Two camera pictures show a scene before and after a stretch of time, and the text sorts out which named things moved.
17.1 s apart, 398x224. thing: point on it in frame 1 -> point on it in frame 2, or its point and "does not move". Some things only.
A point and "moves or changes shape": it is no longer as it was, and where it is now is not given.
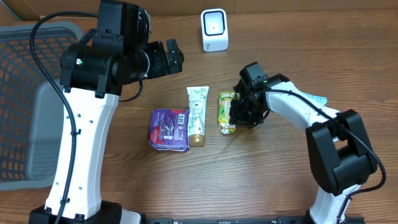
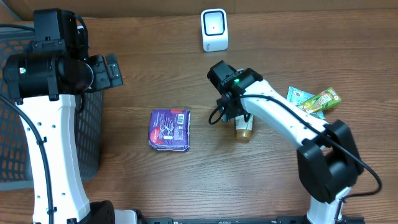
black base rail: x=237 y=219 does not move
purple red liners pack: x=169 y=130 does not move
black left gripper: x=166 y=59 -> x=101 y=73
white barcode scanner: x=214 y=30 does not move
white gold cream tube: x=197 y=98 -> x=243 y=129
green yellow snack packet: x=224 y=99 moves or changes shape
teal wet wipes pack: x=321 y=101 moves or changes shape
